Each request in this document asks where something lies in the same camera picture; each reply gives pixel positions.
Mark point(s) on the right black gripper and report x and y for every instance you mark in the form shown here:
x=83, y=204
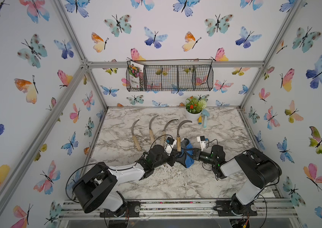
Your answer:
x=195, y=153

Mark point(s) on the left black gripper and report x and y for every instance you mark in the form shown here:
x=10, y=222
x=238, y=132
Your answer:
x=172, y=159

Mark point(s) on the blue grey rag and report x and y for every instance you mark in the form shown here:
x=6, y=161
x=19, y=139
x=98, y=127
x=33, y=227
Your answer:
x=186, y=157

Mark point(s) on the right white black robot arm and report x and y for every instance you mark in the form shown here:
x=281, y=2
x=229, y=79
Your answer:
x=259, y=169

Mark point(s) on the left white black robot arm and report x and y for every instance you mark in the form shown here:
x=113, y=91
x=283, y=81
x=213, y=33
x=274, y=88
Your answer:
x=94, y=190

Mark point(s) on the white pot with plant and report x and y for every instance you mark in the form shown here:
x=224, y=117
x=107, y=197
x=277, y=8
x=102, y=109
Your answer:
x=194, y=107

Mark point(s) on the seed packet in basket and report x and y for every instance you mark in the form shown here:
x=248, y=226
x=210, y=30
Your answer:
x=136, y=72

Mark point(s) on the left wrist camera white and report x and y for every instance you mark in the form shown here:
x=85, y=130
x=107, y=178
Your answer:
x=169, y=145

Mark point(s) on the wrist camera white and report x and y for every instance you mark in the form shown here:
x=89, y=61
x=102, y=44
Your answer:
x=203, y=142
x=169, y=145

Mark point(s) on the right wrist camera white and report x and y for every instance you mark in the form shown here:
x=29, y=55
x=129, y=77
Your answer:
x=203, y=142

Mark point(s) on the black wire wall basket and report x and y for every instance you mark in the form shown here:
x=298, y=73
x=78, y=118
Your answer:
x=175, y=75

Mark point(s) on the aluminium front rail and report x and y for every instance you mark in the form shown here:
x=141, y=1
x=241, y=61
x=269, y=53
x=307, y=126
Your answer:
x=207, y=209

